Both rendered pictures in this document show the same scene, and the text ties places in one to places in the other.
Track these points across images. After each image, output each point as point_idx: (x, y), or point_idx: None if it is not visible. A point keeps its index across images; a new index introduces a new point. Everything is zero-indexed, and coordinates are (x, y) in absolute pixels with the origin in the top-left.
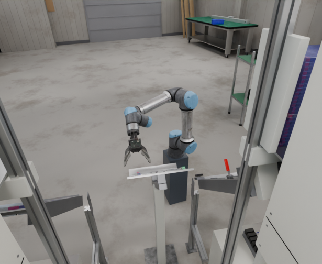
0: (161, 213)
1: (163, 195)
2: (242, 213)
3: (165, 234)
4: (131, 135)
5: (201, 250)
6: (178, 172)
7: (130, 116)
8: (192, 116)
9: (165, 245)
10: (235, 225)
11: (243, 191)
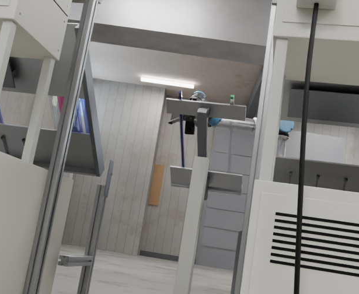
0: (195, 203)
1: (204, 168)
2: (269, 70)
3: (192, 259)
4: (188, 99)
5: None
6: (225, 104)
7: (196, 93)
8: (283, 149)
9: (187, 290)
10: (262, 88)
11: (268, 37)
